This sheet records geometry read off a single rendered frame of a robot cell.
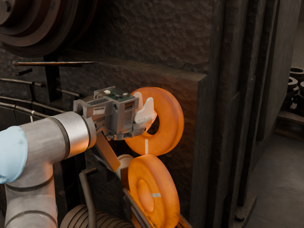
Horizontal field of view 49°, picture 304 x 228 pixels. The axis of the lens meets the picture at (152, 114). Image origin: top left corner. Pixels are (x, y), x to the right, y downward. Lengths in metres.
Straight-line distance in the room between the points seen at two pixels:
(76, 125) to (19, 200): 0.14
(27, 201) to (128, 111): 0.24
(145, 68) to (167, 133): 0.22
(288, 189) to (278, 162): 0.26
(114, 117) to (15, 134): 0.18
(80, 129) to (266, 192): 1.45
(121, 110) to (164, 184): 0.16
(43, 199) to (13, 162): 0.08
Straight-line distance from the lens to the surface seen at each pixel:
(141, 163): 0.65
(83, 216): 0.91
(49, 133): 0.54
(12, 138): 0.52
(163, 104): 0.71
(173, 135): 0.70
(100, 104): 0.59
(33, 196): 0.55
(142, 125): 0.66
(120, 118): 0.61
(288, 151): 2.29
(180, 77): 0.80
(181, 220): 0.66
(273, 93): 1.70
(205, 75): 0.82
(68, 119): 0.56
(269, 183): 1.96
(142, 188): 0.71
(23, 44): 0.94
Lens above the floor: 1.14
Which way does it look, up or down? 26 degrees down
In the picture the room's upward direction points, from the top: straight up
